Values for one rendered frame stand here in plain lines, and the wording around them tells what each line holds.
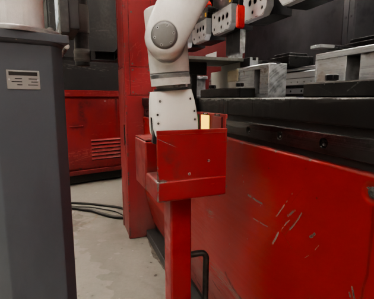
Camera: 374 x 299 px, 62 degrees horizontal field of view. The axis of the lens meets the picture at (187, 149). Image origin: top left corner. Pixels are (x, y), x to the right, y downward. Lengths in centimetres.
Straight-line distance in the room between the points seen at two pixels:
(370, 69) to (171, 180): 43
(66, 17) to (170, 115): 144
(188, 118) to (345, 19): 97
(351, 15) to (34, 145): 123
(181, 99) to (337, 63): 33
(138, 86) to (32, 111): 124
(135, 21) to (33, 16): 123
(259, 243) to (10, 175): 56
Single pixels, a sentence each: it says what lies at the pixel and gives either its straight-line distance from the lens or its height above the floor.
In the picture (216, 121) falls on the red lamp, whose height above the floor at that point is 82.
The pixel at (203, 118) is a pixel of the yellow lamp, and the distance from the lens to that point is 77.
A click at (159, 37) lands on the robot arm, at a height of 98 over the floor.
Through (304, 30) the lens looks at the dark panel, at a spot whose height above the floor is 119.
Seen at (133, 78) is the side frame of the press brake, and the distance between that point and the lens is 189.
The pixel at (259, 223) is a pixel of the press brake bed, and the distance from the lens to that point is 77.
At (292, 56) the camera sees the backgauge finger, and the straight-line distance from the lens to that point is 121.
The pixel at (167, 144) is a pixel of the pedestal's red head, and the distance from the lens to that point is 63.
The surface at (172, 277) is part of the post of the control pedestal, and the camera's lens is 83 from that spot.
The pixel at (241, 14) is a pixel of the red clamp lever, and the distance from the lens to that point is 100.
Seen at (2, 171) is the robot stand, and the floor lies 73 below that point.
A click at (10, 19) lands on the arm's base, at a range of 74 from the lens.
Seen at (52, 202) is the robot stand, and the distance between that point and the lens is 74.
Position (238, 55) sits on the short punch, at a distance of 113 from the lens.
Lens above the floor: 87
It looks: 9 degrees down
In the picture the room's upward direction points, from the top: straight up
